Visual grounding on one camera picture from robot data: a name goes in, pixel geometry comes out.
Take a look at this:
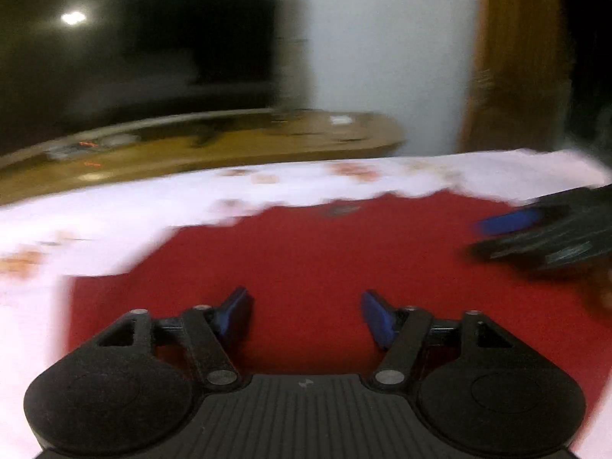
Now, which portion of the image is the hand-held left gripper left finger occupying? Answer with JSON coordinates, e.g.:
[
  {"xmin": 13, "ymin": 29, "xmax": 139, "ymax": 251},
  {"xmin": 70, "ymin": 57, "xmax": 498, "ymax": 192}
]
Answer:
[{"xmin": 93, "ymin": 287, "xmax": 254, "ymax": 389}]

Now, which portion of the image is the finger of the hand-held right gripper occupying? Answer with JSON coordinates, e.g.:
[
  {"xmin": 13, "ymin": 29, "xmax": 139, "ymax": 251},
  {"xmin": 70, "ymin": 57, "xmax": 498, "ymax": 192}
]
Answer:
[
  {"xmin": 467, "ymin": 230, "xmax": 555, "ymax": 269},
  {"xmin": 475, "ymin": 205, "xmax": 546, "ymax": 239}
]

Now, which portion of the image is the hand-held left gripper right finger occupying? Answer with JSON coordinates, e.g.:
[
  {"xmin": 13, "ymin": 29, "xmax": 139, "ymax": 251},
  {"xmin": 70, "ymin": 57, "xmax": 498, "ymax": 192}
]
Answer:
[{"xmin": 360, "ymin": 290, "xmax": 517, "ymax": 389}]

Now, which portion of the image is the red embellished sweater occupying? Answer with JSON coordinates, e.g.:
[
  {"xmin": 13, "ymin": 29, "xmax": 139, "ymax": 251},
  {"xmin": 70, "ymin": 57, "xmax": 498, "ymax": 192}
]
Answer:
[{"xmin": 60, "ymin": 190, "xmax": 612, "ymax": 441}]

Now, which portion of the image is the wooden television stand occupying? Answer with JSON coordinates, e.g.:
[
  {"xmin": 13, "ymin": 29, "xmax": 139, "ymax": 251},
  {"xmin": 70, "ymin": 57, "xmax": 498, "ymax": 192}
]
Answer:
[{"xmin": 0, "ymin": 109, "xmax": 407, "ymax": 207}]

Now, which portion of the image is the brown wooden door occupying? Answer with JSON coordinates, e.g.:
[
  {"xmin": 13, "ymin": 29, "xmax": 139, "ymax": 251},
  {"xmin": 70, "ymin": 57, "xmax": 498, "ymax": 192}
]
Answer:
[{"xmin": 458, "ymin": 0, "xmax": 575, "ymax": 155}]

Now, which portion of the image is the floral pink bed sheet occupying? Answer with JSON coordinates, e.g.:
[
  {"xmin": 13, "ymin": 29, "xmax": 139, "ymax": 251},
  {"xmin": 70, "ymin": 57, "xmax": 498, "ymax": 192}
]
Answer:
[{"xmin": 0, "ymin": 148, "xmax": 612, "ymax": 459}]

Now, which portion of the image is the silver set-top box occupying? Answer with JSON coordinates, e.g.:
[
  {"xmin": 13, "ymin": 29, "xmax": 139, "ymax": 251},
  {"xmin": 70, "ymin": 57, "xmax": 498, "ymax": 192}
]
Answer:
[{"xmin": 44, "ymin": 136, "xmax": 135, "ymax": 162}]

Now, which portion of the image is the black flat television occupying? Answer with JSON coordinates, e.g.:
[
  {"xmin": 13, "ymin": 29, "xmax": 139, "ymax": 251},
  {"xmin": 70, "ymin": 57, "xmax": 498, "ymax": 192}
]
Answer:
[{"xmin": 0, "ymin": 0, "xmax": 284, "ymax": 160}]

